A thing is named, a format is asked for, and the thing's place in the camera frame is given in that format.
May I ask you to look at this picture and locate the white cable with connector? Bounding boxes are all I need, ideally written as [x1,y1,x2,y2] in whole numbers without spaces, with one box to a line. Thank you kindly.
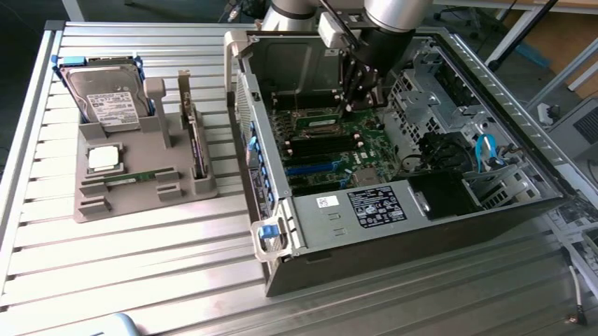
[563,264,587,327]

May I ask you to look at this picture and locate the graphics card with metal bracket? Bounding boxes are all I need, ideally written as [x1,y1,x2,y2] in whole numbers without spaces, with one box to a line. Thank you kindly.
[178,69,211,183]

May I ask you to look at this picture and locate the silver power supply box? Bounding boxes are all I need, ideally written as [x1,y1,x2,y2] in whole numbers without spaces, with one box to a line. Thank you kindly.
[290,181,425,250]

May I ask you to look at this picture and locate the grey parts rack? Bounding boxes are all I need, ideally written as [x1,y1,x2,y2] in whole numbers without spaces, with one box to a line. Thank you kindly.
[72,77,219,225]

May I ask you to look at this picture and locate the silver chipset heatsink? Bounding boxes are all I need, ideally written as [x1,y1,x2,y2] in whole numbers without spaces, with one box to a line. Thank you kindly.
[351,169,381,187]

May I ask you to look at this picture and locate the green motherboard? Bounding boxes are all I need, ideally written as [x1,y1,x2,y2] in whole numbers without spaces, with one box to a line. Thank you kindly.
[272,106,403,197]

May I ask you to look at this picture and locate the black office chair base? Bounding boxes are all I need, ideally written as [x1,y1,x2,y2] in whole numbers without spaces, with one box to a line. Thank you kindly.
[431,0,482,40]

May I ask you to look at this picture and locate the open black PC case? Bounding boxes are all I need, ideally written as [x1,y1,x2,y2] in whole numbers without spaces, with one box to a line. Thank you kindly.
[223,28,581,298]

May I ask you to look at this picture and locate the black camera cable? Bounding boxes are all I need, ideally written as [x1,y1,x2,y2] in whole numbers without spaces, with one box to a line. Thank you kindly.
[319,0,365,50]

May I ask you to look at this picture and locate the silver CPU chip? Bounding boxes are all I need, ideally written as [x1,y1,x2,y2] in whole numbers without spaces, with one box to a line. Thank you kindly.
[88,146,124,172]

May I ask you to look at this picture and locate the brown cardboard board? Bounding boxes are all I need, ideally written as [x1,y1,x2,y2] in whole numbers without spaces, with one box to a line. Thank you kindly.
[506,9,598,90]

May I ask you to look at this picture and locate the white power strip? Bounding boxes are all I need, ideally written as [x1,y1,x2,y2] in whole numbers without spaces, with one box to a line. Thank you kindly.
[535,102,562,124]

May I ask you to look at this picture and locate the hard disk drive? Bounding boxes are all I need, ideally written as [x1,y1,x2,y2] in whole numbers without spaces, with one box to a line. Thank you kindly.
[50,54,156,126]

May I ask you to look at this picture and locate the green RAM stick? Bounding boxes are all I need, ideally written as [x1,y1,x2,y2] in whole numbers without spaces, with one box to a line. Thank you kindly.
[104,169,170,183]
[295,116,342,129]

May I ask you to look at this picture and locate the black RAM slot bank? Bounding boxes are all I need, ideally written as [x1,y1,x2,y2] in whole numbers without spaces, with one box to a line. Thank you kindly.
[284,134,366,158]

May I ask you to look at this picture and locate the grey computer tower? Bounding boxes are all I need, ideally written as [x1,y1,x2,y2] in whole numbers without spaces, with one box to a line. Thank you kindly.
[545,97,598,164]

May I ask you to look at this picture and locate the silver hard disk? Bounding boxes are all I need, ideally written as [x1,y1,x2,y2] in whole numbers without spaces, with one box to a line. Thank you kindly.
[64,64,142,133]

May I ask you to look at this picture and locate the silver disk bay cage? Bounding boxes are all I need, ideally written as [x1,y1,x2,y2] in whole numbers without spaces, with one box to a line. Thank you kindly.
[386,68,546,211]

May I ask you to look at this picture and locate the light blue SATA wire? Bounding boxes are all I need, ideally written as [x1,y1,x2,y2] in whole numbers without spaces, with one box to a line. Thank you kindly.
[473,134,506,174]

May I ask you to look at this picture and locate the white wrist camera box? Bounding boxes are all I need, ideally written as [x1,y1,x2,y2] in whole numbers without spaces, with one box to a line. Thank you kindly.
[317,12,362,49]

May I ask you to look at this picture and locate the black wire bundle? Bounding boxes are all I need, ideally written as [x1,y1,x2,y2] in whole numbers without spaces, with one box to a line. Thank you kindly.
[401,134,473,174]

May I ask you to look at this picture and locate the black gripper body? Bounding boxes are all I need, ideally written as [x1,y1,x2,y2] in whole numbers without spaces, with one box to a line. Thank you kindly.
[350,27,418,77]

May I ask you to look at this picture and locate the blue expansion slot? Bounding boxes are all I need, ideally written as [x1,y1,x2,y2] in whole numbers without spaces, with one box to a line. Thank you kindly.
[283,162,347,177]

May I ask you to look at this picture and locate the CPU socket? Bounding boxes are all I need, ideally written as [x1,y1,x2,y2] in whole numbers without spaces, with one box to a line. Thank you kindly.
[301,127,346,138]

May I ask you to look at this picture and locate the black expansion slot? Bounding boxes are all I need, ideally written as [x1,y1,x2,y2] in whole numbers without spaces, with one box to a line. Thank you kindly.
[288,181,351,197]

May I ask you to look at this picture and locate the pale blue rounded object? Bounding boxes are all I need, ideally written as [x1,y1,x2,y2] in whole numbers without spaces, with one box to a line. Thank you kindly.
[74,312,140,336]

